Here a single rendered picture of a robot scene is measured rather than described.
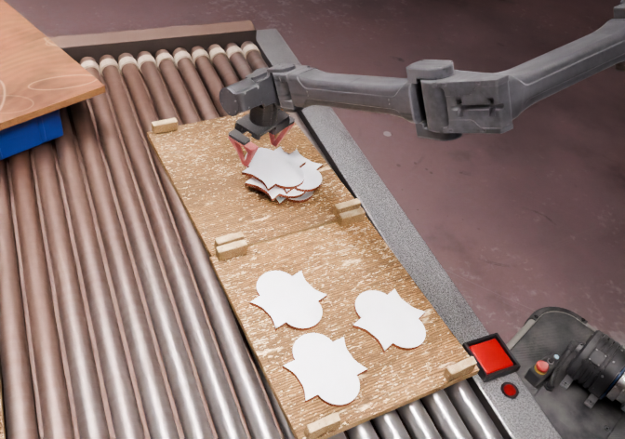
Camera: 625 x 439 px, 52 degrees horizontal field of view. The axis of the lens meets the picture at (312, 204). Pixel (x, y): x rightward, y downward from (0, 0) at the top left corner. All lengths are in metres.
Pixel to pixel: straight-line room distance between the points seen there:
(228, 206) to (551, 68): 0.70
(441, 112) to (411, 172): 2.09
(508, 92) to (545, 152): 2.55
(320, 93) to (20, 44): 0.82
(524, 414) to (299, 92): 0.68
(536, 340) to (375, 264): 1.04
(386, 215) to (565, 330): 1.04
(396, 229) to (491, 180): 1.76
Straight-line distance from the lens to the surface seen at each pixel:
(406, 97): 0.96
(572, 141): 3.60
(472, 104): 0.90
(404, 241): 1.37
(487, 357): 1.22
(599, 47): 1.04
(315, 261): 1.26
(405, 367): 1.15
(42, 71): 1.57
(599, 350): 2.06
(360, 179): 1.48
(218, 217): 1.32
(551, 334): 2.26
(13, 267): 1.31
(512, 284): 2.68
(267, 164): 1.37
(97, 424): 1.09
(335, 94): 1.08
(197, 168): 1.43
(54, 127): 1.54
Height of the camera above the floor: 1.87
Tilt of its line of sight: 43 degrees down
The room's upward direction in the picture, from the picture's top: 10 degrees clockwise
